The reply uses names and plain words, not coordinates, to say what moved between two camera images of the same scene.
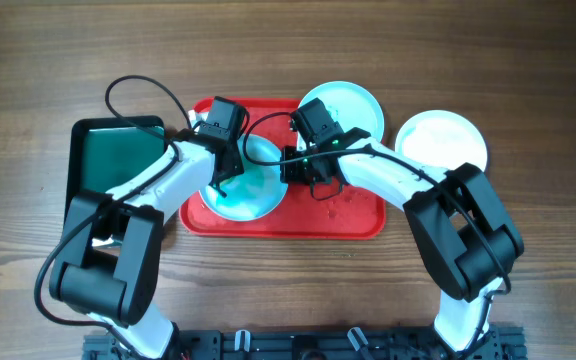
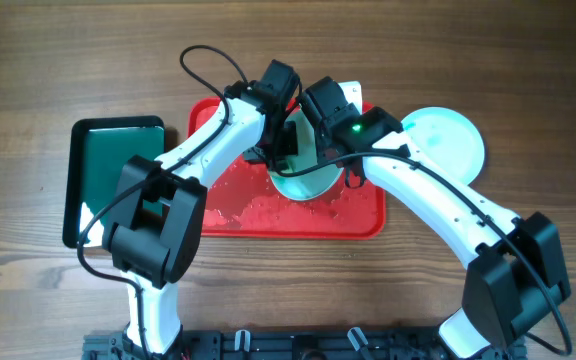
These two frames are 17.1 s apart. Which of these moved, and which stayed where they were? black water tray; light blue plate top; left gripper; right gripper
Moved: right gripper; left gripper; light blue plate top
Stayed: black water tray
